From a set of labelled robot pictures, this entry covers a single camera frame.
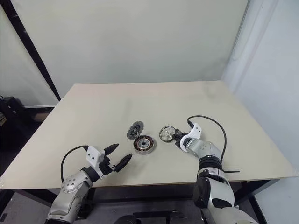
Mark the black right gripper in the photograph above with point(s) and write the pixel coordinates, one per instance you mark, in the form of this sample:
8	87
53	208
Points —
181	137

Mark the black table frame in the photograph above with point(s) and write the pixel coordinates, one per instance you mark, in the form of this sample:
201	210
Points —
140	193

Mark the silver spoked rotor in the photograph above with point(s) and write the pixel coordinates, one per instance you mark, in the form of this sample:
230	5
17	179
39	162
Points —
166	133

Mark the dark rounded shape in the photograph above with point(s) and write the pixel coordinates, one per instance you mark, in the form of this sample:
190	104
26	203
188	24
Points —
128	219
177	218

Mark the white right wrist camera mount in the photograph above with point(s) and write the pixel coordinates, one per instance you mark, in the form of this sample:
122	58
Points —
194	131

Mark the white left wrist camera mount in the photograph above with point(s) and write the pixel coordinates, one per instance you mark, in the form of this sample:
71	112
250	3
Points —
93	155

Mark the black slanted frame post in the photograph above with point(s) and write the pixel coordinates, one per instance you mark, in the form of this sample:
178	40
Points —
30	46

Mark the small white round object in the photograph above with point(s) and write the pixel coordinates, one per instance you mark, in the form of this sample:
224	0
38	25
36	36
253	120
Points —
144	145

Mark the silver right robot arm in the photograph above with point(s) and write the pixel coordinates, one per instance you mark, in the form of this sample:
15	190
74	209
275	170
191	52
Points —
217	186

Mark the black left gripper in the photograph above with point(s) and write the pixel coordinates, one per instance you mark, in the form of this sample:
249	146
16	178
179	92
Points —
106	168

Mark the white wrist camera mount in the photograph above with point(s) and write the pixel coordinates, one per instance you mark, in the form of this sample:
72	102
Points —
194	131
93	155

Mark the black equipment cases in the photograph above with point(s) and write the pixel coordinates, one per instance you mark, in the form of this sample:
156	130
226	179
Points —
10	121

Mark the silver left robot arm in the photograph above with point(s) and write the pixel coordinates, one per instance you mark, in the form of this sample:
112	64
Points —
70	189

